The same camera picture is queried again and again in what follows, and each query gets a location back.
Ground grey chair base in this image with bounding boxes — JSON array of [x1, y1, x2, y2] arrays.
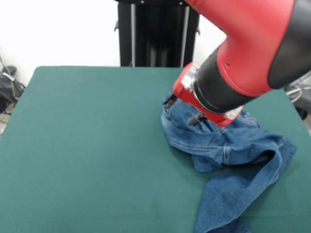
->
[[284, 72, 311, 121]]

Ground blue denim jeans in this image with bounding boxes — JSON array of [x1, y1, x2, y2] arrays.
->
[[160, 91, 298, 233]]

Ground dark green table cloth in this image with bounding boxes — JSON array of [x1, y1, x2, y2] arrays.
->
[[0, 65, 311, 233]]

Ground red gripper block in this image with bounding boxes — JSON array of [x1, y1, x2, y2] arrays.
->
[[163, 62, 244, 128]]

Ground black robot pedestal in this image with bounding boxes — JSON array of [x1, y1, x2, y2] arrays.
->
[[115, 0, 201, 68]]

